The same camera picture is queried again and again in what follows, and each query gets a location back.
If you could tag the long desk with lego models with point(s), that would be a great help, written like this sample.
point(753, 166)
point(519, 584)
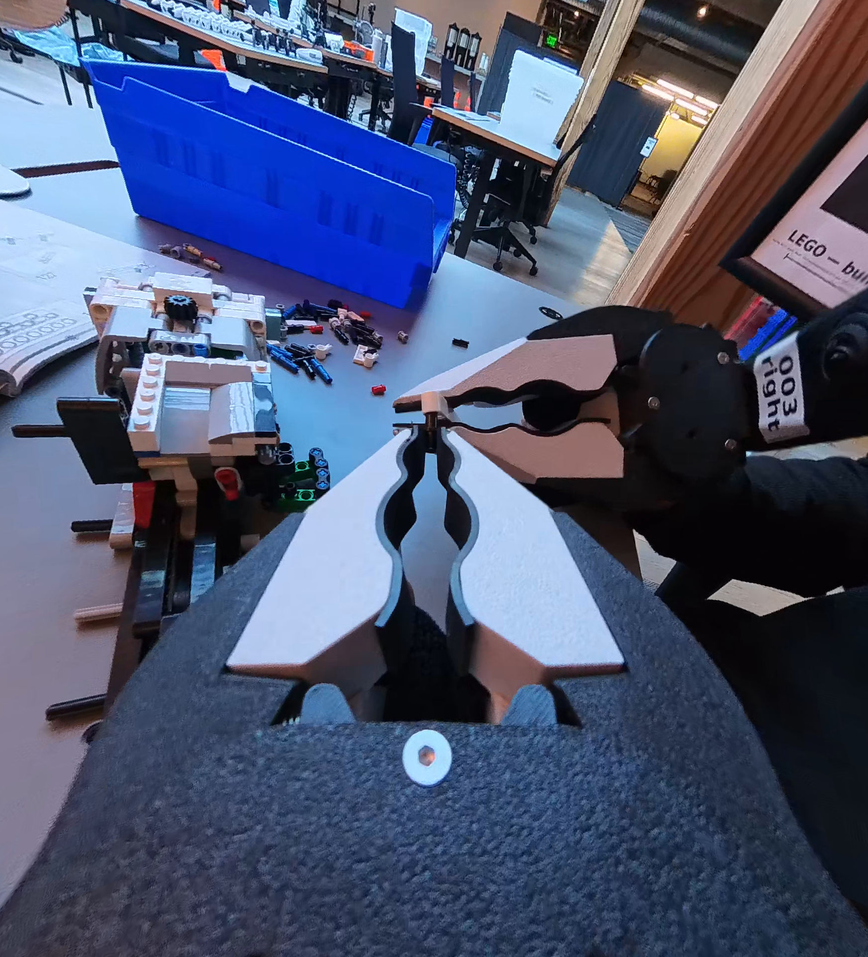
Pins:
point(254, 45)

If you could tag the blue plastic bin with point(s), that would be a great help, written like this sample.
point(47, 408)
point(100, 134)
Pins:
point(254, 187)

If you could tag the person's right forearm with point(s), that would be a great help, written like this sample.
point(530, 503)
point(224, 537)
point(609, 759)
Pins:
point(815, 508)

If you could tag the pile of small lego pins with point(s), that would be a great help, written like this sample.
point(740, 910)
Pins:
point(303, 359)

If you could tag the framed tag placard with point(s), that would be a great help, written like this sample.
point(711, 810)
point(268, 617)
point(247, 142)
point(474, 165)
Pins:
point(837, 224)

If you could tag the light wooden desk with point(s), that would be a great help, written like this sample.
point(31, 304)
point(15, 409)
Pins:
point(494, 138)

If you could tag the black office chair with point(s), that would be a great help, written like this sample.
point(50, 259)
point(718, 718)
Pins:
point(501, 217)

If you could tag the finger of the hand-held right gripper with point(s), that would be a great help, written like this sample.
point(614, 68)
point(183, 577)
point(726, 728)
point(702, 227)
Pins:
point(538, 363)
point(568, 452)

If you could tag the thin white lego plate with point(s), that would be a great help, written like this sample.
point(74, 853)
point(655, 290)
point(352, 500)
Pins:
point(431, 402)

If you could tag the white lego truck model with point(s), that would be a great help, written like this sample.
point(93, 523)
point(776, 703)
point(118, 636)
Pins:
point(180, 404)

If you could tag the dark partition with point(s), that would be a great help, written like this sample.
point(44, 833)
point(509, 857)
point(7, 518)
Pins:
point(617, 142)

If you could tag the wooden pillar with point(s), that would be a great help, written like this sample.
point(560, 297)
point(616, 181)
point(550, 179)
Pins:
point(703, 149)

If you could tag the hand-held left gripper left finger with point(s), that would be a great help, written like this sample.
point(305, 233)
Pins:
point(322, 590)

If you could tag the white box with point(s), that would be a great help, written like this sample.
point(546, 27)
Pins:
point(542, 97)

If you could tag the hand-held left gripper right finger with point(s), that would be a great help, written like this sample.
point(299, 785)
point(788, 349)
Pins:
point(538, 598)

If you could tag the lego instruction booklet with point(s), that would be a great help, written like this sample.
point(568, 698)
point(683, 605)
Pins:
point(23, 299)

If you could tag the person's black top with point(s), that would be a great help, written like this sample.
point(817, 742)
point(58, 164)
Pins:
point(837, 748)

